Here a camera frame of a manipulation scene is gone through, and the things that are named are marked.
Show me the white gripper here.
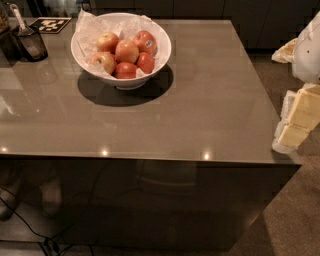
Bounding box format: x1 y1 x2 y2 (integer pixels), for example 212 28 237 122
271 12 320 154

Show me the yellow-red apple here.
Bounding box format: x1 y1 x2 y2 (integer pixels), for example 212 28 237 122
115 39 139 63

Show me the right red apple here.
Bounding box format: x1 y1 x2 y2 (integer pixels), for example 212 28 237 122
136 52 155 74

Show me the red apple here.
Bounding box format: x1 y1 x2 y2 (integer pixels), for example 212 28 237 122
114 62 137 79
136 52 155 74

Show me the apple with sticker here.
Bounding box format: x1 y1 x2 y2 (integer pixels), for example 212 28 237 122
133 30 157 55

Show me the front center red apple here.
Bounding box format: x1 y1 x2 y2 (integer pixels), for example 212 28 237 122
114 62 137 79

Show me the white ceramic bowl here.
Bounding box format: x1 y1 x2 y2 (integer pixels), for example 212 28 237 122
71 10 172 90

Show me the front left apple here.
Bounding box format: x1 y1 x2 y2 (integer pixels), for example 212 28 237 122
89 52 117 74

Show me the back left apple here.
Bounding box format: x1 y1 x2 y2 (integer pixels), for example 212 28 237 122
96 32 119 53

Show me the white crumpled paper liner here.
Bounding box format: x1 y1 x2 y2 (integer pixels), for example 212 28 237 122
71 11 172 89

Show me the black white fiducial marker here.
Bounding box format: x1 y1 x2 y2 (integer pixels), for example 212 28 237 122
31 17 71 34

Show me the black cup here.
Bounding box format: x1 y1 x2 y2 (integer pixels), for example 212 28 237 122
12 26 48 62

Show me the dark jar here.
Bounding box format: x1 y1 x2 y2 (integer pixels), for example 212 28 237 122
0 1 9 33

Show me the white handled utensil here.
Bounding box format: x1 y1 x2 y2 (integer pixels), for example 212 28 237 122
9 4 33 36

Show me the black floor cable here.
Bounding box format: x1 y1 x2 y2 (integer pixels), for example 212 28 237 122
0 186 98 256

